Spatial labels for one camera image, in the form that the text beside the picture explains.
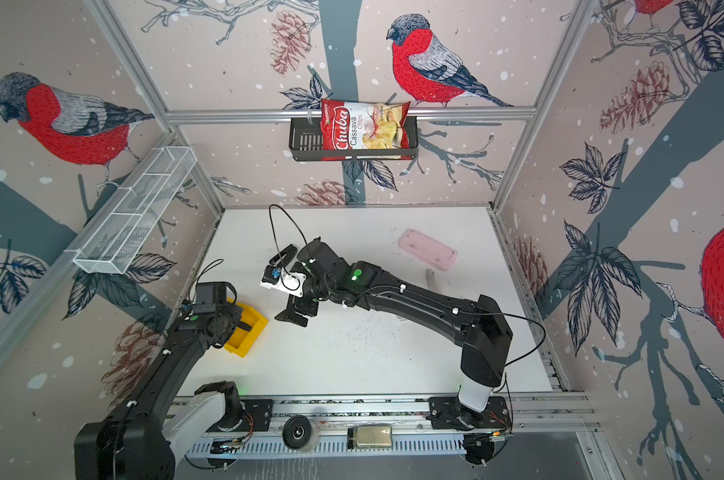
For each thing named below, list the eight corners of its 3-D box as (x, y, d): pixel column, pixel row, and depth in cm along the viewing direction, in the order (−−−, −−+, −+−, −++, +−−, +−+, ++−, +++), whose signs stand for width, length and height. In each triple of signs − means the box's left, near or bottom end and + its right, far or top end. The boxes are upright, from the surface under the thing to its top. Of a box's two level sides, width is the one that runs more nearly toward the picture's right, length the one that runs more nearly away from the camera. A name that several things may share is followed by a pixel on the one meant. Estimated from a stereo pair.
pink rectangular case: (394, 248, 110) (394, 243, 108) (405, 232, 116) (406, 226, 113) (448, 274, 103) (450, 269, 100) (458, 256, 108) (460, 250, 106)
